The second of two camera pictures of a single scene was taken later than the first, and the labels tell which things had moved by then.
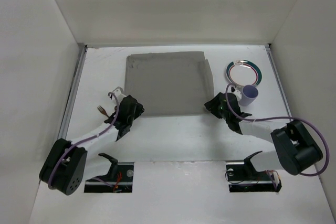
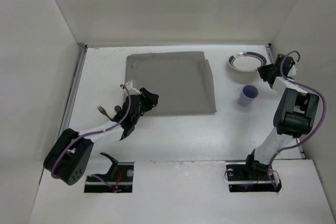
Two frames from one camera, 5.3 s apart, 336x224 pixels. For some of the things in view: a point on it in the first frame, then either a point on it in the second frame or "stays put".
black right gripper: (233, 118) -> (269, 71)
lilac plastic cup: (249, 94) stays put
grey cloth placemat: (169, 83) stays put
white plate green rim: (243, 72) -> (246, 61)
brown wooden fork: (103, 111) stays put
